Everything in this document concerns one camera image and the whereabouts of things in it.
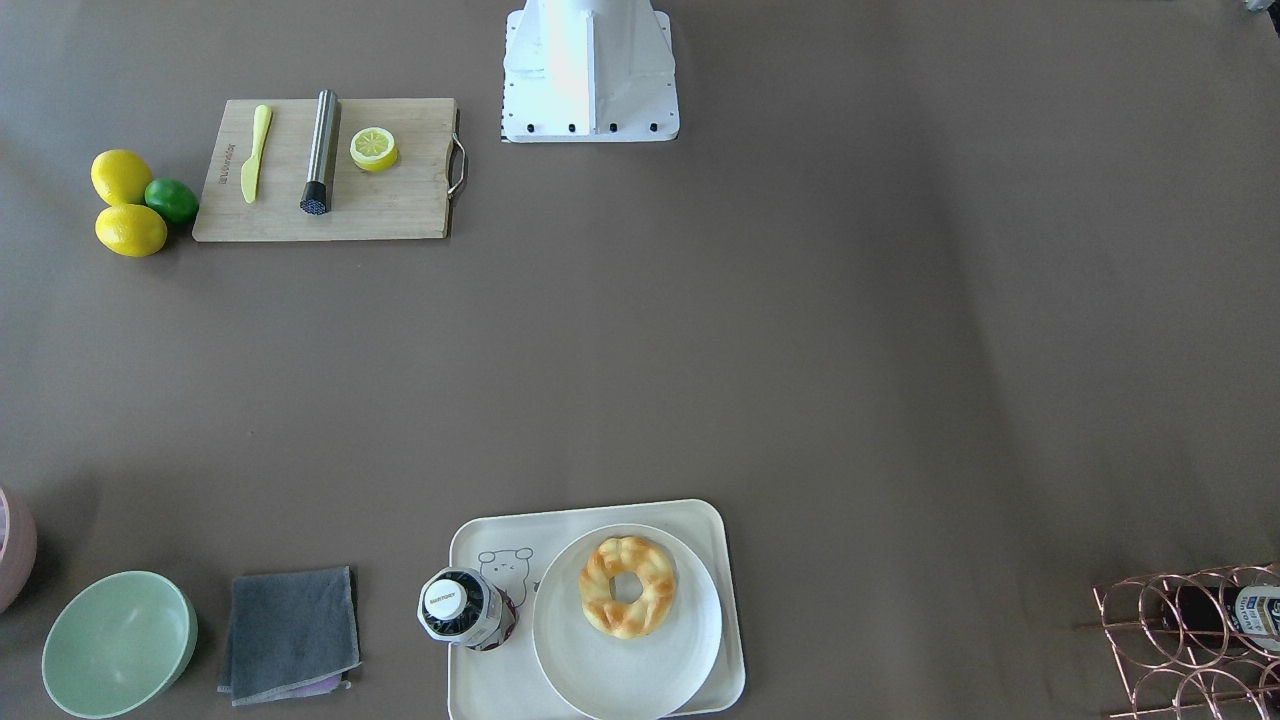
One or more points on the pink bowl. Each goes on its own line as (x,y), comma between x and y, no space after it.
(19,546)

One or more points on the braided glazed donut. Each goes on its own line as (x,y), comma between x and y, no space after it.
(627,587)

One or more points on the white round plate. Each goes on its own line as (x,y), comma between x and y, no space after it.
(605,677)

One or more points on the half lemon slice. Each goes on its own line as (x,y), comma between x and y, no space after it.
(373,149)

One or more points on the tea bottle on tray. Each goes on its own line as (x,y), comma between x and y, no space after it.
(459,606)

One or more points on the grey folded cloth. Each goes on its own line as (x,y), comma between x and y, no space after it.
(290,635)

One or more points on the copper wire bottle rack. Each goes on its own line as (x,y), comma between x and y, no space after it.
(1163,675)

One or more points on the cream rabbit tray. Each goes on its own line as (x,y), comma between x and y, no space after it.
(515,551)

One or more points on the yellow lemon outer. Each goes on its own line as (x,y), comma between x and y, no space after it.
(131,230)

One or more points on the wooden cutting board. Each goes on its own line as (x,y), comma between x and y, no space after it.
(409,201)

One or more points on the yellow lemon near board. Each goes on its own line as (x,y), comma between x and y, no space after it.
(120,177)

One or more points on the mint green bowl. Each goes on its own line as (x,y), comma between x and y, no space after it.
(120,642)

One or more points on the green lime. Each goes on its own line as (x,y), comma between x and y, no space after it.
(173,200)

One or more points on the tea bottle in rack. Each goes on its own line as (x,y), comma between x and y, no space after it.
(1226,616)

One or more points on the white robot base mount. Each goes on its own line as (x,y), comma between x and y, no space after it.
(589,72)

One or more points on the yellow plastic knife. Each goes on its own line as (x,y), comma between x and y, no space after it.
(249,179)

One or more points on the steel cylinder muddler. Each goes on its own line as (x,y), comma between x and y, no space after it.
(316,196)

